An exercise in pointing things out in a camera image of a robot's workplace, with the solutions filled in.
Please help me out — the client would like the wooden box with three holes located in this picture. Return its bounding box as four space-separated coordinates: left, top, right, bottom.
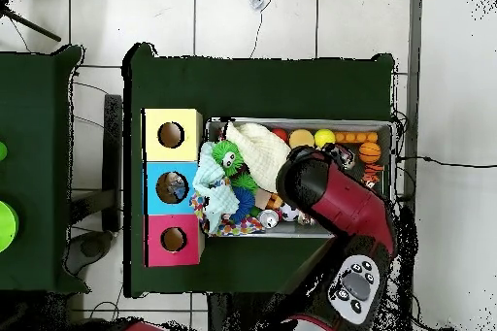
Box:
141 107 205 268

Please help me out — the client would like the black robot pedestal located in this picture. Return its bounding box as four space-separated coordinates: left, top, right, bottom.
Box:
207 292 281 331

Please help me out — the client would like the green spiky toy with eyes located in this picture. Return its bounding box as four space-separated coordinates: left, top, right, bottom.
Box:
211 140 247 177

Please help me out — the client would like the black power cable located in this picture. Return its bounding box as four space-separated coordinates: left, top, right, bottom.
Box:
395 154 497 169

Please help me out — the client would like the dark green side table cloth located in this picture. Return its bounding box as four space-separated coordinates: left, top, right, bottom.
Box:
0 44 91 295

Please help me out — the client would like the large bright green round object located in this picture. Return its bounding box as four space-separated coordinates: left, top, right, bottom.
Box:
0 200 20 253

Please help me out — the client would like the orange toy basketball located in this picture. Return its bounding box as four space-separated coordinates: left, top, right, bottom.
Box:
358 141 382 164

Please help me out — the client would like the black tripod leg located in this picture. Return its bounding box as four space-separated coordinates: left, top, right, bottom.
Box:
0 6 62 43

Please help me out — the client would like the yellow ball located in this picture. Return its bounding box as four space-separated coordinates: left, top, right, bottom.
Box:
314 128 337 149

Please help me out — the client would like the shallow clear mesh bin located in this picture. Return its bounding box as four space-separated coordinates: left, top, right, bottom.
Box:
203 116 398 241

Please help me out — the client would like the clear bottle with blue label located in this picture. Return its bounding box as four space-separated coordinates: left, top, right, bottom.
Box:
164 173 188 202

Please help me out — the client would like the large blue fuzzy spiky ball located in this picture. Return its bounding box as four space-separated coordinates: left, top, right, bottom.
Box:
230 185 256 223

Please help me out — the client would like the large polka dot cloth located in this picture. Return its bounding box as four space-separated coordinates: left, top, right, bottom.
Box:
189 190 267 238

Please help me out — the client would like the green spiky ball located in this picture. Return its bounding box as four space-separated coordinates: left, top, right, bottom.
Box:
231 172 259 194

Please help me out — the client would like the cream yellow cloth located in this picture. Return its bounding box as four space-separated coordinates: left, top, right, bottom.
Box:
224 121 292 194

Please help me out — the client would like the black white soccer ball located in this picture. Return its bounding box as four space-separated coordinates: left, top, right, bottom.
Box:
280 203 301 222

